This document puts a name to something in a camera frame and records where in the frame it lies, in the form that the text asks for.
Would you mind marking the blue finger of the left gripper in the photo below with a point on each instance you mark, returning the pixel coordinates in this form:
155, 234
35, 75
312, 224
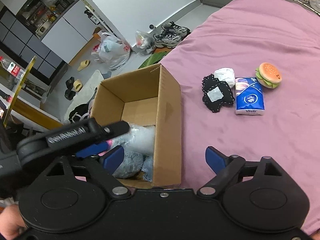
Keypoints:
94, 149

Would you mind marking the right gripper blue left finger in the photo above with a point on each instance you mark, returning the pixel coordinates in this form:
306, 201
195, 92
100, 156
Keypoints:
111, 160

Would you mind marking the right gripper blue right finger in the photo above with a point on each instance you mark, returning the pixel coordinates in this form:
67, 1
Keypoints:
216, 160

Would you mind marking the grey blue fuzzy cloth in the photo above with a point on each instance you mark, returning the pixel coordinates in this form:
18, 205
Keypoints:
133, 164

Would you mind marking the clear bubble plastic bag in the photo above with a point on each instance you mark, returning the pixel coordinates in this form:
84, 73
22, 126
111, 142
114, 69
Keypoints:
141, 139

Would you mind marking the person's left hand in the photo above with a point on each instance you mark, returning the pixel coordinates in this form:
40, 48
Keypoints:
12, 223

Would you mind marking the pink bear cushion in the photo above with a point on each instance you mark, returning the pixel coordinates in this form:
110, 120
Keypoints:
90, 106

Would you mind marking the black slipper pair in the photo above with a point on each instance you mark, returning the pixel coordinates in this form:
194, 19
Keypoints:
70, 93

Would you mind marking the yellow slipper near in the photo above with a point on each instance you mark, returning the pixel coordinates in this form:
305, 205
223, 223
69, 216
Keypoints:
77, 85

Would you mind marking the yellow slipper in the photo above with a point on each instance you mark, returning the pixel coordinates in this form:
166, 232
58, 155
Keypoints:
77, 85
83, 65

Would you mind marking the white towel on floor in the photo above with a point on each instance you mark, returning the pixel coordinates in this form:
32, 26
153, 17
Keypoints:
85, 93

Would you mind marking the yellow slipper far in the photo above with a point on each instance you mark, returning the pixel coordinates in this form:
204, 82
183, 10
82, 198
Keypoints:
83, 65

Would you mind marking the black white knitted pouch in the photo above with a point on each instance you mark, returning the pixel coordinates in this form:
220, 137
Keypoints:
216, 93

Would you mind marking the brown cardboard box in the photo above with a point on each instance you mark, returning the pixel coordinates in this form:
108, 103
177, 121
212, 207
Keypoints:
147, 96

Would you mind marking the round yellow edged table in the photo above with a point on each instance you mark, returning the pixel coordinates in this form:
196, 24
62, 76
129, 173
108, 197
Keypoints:
19, 109

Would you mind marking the large white plastic bag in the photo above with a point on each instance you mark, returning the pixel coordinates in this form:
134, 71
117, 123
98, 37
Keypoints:
112, 51

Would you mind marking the white crumpled cloth ball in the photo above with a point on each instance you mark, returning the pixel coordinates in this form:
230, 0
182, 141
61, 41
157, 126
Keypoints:
227, 75

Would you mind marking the pink bed sheet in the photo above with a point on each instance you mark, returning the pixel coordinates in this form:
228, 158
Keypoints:
241, 36

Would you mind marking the green leaf mat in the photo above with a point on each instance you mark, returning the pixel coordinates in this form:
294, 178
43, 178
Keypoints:
155, 58

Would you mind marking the red label water bottle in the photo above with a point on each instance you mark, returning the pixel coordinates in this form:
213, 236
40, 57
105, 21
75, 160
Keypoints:
12, 68

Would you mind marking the plush hamburger toy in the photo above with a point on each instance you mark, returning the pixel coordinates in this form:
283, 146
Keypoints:
268, 75

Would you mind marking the white kitchen cabinet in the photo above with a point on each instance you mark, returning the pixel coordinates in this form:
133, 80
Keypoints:
70, 32

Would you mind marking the small clear plastic bag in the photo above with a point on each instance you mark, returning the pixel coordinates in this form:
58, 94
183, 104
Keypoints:
145, 43

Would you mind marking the grey sneaker left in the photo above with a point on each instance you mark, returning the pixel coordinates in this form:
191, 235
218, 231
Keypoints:
167, 40

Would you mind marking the grey sneaker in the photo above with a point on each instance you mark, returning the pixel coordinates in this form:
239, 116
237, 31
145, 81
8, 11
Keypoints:
167, 40
172, 27

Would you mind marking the grey sneaker right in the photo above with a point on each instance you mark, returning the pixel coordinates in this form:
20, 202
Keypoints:
172, 27

